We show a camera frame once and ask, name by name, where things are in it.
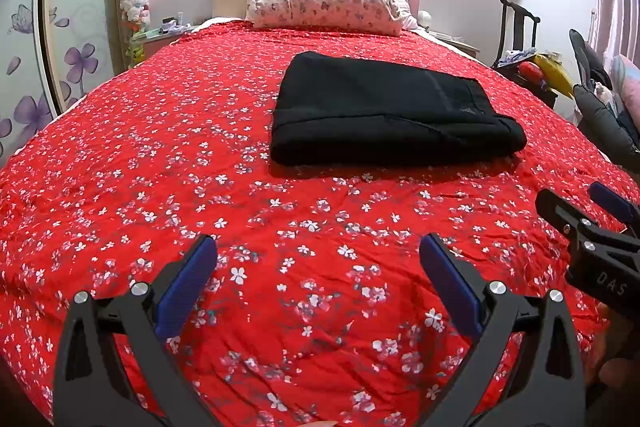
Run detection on pink pastel cushion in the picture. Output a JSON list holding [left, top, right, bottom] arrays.
[[610, 54, 640, 120]]

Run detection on black wooden chair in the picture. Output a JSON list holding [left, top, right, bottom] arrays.
[[492, 0, 558, 108]]

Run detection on wardrobe door with purple flowers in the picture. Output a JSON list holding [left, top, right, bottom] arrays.
[[0, 0, 127, 170]]

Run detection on yellow bag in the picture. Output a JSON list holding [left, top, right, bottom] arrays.
[[530, 52, 576, 100]]

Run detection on black pants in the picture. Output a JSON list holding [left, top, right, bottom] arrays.
[[270, 52, 528, 168]]

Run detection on black garment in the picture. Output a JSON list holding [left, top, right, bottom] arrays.
[[569, 29, 614, 92]]

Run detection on white bed sheet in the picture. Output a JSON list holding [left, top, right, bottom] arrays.
[[416, 28, 488, 68]]

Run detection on person's right hand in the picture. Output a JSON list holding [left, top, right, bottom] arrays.
[[586, 307, 640, 408]]

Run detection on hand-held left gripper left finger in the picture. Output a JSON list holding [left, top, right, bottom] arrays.
[[52, 234, 219, 427]]

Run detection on red floral bedspread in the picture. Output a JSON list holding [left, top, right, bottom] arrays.
[[0, 19, 640, 427]]

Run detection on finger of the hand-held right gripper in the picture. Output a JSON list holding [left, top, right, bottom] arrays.
[[536, 188, 588, 238], [588, 181, 640, 228]]

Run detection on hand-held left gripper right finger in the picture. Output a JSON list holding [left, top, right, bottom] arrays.
[[419, 233, 587, 427]]

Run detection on dark grey jacket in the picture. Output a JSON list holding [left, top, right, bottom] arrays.
[[572, 84, 640, 170]]

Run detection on wooden nightstand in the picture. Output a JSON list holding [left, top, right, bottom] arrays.
[[432, 30, 481, 58]]

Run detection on small white clutter pile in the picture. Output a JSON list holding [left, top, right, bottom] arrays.
[[160, 13, 194, 35]]

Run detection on red bag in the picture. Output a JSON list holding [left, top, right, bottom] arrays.
[[517, 62, 547, 90]]

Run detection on light green nightstand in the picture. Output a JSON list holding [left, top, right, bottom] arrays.
[[129, 29, 187, 64]]

